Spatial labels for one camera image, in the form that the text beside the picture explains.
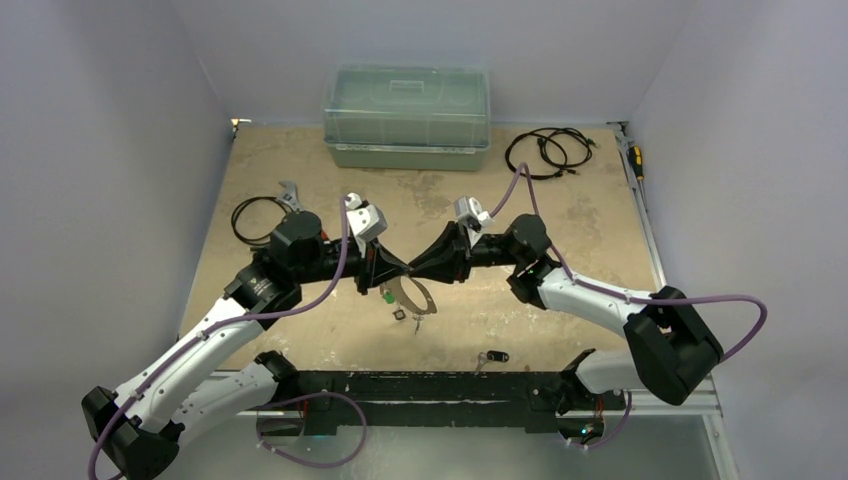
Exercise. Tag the red handled adjustable wrench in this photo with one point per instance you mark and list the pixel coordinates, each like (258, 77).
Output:
(289, 196)

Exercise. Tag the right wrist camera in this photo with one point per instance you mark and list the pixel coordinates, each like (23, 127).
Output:
(470, 213)

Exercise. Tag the aluminium frame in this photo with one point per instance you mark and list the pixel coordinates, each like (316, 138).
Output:
(580, 434)

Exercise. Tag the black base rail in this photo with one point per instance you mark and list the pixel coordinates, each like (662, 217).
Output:
(536, 402)

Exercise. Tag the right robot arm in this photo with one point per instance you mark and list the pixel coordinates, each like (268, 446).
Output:
(669, 352)

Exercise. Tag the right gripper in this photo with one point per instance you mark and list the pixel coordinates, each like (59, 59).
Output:
(460, 253)

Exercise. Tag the loose black tagged key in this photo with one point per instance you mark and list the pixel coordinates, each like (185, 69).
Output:
(491, 356)

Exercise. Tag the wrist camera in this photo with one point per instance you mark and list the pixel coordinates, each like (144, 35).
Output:
(365, 220)
(470, 213)

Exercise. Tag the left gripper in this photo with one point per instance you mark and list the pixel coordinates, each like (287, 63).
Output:
(376, 266)

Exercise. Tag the yellow black screwdriver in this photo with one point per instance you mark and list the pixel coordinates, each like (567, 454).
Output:
(635, 160)

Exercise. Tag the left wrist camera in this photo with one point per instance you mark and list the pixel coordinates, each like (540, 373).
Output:
(365, 220)

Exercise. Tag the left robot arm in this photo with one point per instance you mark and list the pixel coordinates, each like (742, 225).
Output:
(143, 424)

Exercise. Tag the clear lidded green box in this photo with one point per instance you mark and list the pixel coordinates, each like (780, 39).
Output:
(406, 117)

